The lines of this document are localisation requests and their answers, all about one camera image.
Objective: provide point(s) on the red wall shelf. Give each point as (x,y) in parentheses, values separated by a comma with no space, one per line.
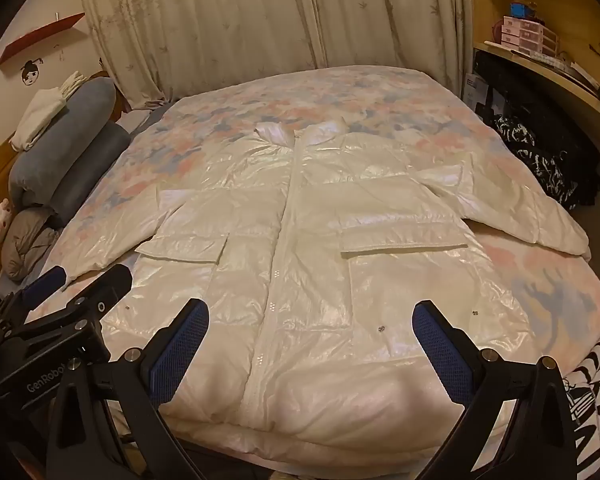
(36,35)

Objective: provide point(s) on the light blue-grey bolster pillow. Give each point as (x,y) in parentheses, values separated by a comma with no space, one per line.
(38,172)

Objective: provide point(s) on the black white patterned garment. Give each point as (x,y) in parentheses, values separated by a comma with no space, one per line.
(569,176)

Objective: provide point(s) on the small blue object on boxes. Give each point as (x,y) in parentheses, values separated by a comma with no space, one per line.
(522,10)

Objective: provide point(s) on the pastel cat pattern bedspread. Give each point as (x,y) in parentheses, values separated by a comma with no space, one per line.
(559,293)

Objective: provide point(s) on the pink drawer box stack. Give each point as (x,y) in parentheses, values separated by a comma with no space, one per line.
(528,36)

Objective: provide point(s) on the folded white cloth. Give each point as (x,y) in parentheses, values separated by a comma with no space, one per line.
(42,109)

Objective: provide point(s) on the grey-brown folded puffer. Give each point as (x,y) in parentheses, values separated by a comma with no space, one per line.
(27,240)

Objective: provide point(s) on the folded cream striped cloth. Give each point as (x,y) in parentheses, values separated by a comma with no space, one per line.
(68,88)

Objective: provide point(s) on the black white zebra cloth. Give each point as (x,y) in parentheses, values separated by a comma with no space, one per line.
(582,386)

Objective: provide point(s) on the pink white plush toy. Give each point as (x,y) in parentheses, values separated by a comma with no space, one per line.
(6,215)

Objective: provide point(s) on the dark grey bolster pillow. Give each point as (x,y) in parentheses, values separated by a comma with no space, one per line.
(84,174)

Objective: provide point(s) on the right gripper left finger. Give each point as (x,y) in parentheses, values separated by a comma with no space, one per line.
(84,441)

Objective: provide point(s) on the girl face wall sticker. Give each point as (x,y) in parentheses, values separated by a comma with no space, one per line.
(31,71)

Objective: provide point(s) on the white shiny puffer jacket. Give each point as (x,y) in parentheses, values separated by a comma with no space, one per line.
(311,249)

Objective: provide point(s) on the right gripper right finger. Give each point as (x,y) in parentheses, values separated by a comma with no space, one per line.
(516,422)

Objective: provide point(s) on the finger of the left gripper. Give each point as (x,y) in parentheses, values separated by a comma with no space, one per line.
(107,284)
(43,287)

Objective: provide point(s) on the cream patterned curtain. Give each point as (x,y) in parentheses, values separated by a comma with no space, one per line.
(162,50)

